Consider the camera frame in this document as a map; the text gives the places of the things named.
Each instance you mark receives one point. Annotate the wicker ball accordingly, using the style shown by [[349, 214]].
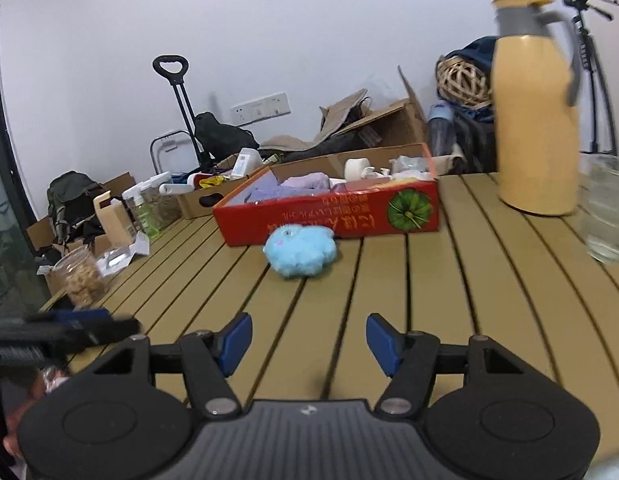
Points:
[[462, 82]]

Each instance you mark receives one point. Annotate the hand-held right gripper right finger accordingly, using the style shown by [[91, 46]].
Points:
[[384, 345]]

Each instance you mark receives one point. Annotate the white wall outlet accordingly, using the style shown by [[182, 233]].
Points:
[[262, 107]]

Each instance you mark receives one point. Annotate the white tape roll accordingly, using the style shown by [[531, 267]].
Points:
[[358, 169]]

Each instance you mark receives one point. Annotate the clear jar of nuts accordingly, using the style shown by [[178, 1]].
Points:
[[81, 280]]

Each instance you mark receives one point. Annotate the large open cardboard box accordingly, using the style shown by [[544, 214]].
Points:
[[394, 125]]

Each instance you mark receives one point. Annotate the yellow snack packet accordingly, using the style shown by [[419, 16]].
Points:
[[212, 181]]

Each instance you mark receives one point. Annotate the blue water bottle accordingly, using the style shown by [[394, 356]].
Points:
[[441, 130]]

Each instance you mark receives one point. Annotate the yellow thermos jug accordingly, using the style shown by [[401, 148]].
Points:
[[534, 125]]

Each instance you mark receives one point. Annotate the white rectangular box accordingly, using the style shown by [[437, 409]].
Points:
[[247, 162]]

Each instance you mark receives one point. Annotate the lilac fluffy towel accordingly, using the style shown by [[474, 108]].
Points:
[[307, 182]]

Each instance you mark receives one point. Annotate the black trolley bag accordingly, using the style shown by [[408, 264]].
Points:
[[224, 135]]

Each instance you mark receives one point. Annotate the black carrying case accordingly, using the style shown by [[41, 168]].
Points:
[[477, 145]]

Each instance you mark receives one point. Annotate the purple knitted cloth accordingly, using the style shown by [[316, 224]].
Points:
[[267, 195]]

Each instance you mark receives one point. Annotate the white plastic packet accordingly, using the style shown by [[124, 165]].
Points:
[[121, 257]]

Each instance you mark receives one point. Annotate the black tripod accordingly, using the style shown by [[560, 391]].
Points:
[[592, 70]]

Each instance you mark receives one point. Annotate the dark backpack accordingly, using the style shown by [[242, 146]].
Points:
[[71, 200]]

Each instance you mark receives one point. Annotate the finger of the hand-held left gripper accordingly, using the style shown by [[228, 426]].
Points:
[[89, 336], [81, 315]]

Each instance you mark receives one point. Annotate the green spray bottle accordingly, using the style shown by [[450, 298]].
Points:
[[147, 220]]

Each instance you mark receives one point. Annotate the brown cardboard box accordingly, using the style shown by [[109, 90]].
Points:
[[194, 205]]

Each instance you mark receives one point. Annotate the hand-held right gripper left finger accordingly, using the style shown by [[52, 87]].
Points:
[[235, 342]]

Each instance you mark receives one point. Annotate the dark glass door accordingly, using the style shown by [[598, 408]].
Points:
[[9, 210]]

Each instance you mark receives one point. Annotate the beige bottle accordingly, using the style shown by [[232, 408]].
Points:
[[114, 222]]

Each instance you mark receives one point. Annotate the plastic jar with white lid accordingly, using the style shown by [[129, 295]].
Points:
[[167, 205]]

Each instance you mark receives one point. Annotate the crumpled white plastic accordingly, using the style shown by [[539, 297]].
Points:
[[412, 167]]

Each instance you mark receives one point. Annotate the cardboard box with backpack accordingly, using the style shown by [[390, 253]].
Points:
[[39, 235]]

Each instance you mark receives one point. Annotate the blue plush toy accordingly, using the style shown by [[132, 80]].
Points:
[[299, 252]]

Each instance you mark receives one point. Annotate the red cardboard box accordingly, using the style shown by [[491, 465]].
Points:
[[314, 220]]

